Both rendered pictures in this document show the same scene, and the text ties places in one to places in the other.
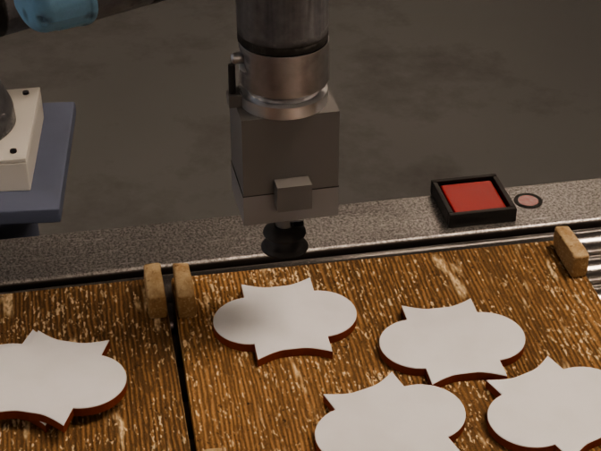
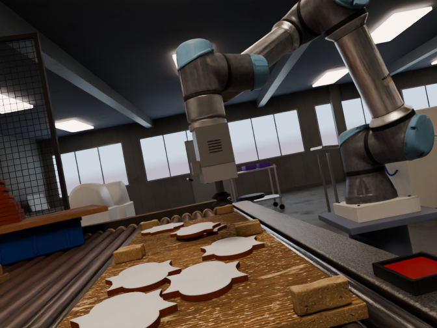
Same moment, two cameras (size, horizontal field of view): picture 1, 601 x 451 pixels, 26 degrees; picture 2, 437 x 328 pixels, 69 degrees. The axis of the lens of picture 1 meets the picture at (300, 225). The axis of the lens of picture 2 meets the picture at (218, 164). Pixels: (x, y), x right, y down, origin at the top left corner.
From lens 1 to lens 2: 1.33 m
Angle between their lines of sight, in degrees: 94
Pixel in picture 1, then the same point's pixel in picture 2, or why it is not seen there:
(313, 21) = (184, 86)
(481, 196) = (421, 269)
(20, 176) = (356, 215)
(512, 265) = not seen: hidden behind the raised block
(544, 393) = (137, 305)
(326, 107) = (198, 127)
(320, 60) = (190, 104)
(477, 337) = (203, 280)
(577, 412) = (110, 318)
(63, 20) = not seen: hidden behind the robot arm
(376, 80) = not seen: outside the picture
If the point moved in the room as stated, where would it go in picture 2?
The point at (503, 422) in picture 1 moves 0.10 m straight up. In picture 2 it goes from (120, 297) to (107, 225)
